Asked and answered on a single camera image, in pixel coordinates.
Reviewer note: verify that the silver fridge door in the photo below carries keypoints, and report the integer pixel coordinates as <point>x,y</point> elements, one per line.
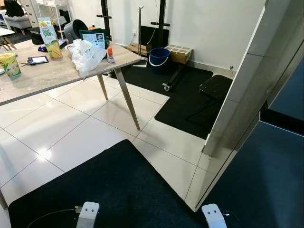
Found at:
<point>266,180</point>

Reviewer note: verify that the small bottle orange cap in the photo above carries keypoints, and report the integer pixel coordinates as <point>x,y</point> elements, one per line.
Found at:
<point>110,54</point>

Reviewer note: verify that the silver fridge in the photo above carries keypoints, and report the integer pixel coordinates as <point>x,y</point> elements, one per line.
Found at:
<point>268,80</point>

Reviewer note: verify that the black rubber floor mat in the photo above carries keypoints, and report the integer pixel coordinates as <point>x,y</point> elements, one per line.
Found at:
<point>185,114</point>

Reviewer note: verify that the black wheeled base bar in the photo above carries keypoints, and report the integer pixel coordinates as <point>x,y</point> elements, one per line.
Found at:
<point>176,75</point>

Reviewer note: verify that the taped cardboard box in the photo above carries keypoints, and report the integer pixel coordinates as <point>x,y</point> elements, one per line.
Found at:
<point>179,53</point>

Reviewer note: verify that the blue plastic bucket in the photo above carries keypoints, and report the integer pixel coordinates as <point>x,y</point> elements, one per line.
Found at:
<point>159,59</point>

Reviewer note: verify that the black stand pole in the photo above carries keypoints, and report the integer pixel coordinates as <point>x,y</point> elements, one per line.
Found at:
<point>161,14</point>
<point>104,19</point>

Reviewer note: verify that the black flat board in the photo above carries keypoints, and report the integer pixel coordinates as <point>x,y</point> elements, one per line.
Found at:
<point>147,38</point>

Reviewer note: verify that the silver pole dustpan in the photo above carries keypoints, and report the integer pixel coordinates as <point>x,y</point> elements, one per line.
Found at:
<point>139,33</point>

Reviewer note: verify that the dark carpet floor mat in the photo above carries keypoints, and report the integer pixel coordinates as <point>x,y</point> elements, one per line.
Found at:
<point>118,190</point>

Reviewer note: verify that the green snack packet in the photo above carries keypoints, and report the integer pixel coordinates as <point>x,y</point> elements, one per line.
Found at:
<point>97,38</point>

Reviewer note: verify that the white plastic bag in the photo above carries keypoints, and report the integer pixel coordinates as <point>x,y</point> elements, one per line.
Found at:
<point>85,57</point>

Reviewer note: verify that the dark grey round container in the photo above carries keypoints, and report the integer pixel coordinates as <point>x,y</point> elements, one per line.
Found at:
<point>73,29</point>

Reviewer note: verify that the light wooden table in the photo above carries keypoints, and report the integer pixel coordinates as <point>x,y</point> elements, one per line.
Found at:
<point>47,73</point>

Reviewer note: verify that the yellow green juice carton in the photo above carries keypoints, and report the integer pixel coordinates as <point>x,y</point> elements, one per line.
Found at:
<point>50,35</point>

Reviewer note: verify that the blue snack packet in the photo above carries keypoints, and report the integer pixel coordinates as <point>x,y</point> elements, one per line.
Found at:
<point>42,48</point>

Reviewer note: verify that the bunch of keys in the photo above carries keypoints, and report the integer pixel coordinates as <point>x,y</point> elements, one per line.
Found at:
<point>23,63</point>

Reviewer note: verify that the white upholstered seat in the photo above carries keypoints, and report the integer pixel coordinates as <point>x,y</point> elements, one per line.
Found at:
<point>21,23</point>

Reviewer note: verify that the yellow instant noodle cup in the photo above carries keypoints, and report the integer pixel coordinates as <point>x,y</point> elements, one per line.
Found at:
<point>9,64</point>

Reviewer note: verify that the white side table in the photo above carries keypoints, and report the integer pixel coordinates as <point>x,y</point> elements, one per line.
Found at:
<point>5,32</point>

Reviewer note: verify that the black backpack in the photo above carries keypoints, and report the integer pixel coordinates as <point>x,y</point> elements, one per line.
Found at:
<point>13,7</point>

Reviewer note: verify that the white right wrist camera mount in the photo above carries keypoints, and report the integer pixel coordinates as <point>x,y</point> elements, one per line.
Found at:
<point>213,216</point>

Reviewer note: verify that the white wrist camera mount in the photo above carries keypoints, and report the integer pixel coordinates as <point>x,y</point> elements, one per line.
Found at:
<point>89,213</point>
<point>213,216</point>

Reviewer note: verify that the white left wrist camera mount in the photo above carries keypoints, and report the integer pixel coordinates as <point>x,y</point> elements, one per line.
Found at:
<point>89,213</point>

